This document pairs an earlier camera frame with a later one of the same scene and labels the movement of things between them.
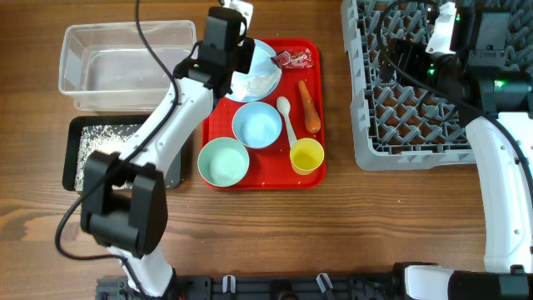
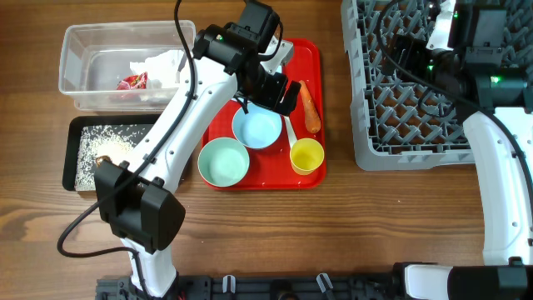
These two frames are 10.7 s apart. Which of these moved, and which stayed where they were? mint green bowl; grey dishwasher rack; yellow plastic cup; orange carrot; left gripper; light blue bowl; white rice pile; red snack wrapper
Moved: red snack wrapper; left gripper
Stayed: orange carrot; mint green bowl; yellow plastic cup; grey dishwasher rack; white rice pile; light blue bowl
